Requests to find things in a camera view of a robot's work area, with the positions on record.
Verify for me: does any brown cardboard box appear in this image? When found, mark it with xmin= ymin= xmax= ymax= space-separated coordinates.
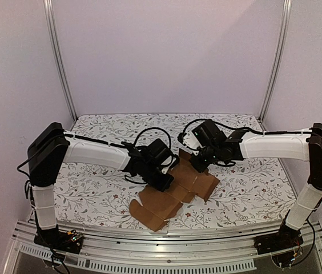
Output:
xmin=129 ymin=149 xmax=220 ymax=232

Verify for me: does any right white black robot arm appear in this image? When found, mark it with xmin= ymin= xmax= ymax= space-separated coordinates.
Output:
xmin=178 ymin=119 xmax=322 ymax=249

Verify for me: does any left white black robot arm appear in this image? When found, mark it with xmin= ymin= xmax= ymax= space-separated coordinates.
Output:
xmin=17 ymin=122 xmax=179 ymax=248

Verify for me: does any floral patterned table mat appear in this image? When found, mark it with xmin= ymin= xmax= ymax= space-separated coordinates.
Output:
xmin=54 ymin=114 xmax=295 ymax=232

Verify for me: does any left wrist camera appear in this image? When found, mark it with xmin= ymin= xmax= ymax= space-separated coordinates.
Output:
xmin=158 ymin=154 xmax=179 ymax=174

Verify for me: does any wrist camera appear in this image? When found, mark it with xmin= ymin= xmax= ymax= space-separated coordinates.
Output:
xmin=178 ymin=131 xmax=202 ymax=155
xmin=158 ymin=154 xmax=179 ymax=174

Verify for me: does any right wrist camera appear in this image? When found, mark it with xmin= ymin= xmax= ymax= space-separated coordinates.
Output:
xmin=178 ymin=131 xmax=202 ymax=155

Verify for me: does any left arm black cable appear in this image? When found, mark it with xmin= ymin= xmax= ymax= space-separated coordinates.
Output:
xmin=132 ymin=127 xmax=173 ymax=152

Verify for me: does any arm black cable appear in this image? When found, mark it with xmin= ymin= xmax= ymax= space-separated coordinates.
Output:
xmin=182 ymin=118 xmax=313 ymax=136
xmin=132 ymin=127 xmax=173 ymax=152

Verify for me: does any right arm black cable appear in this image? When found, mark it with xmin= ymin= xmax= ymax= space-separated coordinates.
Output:
xmin=182 ymin=118 xmax=313 ymax=136

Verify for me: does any front aluminium rail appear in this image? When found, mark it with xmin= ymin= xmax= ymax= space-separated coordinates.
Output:
xmin=2 ymin=219 xmax=322 ymax=274

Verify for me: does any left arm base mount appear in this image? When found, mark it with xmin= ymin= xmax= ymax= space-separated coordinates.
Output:
xmin=34 ymin=226 xmax=84 ymax=254

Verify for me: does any right aluminium frame post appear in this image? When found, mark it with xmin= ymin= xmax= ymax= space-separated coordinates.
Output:
xmin=258 ymin=0 xmax=292 ymax=123

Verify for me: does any aluminium frame post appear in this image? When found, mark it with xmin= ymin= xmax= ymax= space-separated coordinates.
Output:
xmin=43 ymin=0 xmax=78 ymax=122
xmin=258 ymin=0 xmax=292 ymax=123

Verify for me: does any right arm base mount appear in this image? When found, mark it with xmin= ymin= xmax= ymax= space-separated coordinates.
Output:
xmin=253 ymin=225 xmax=304 ymax=255

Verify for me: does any left aluminium frame post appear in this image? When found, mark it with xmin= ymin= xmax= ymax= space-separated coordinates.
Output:
xmin=43 ymin=0 xmax=78 ymax=122

